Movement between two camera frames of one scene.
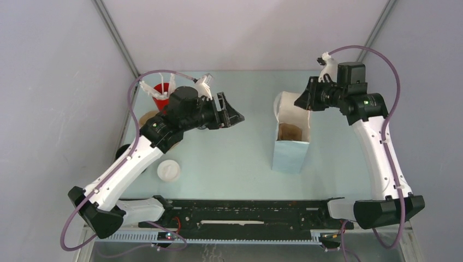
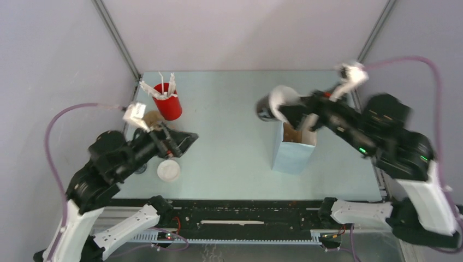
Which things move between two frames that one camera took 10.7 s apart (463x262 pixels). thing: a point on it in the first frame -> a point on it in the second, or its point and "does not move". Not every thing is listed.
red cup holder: [162, 101] does not move
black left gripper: [244, 219] does not move
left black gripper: [228, 117] -> [174, 142]
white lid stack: [168, 170] does not move
